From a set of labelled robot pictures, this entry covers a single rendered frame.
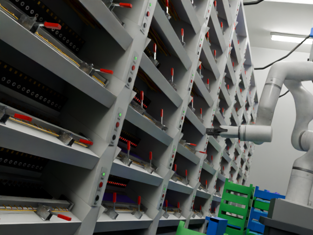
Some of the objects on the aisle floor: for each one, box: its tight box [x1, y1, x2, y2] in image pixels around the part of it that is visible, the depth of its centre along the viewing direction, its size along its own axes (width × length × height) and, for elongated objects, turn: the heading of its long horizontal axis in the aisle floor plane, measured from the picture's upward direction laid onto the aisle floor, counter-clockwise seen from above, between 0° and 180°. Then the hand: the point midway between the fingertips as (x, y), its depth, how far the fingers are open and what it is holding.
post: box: [38, 0, 157, 235], centre depth 134 cm, size 20×9×178 cm, turn 127°
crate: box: [205, 216, 228, 235], centre depth 229 cm, size 8×30×20 cm, turn 34°
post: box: [121, 0, 213, 235], centre depth 199 cm, size 20×9×178 cm, turn 127°
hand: (210, 131), depth 203 cm, fingers open, 3 cm apart
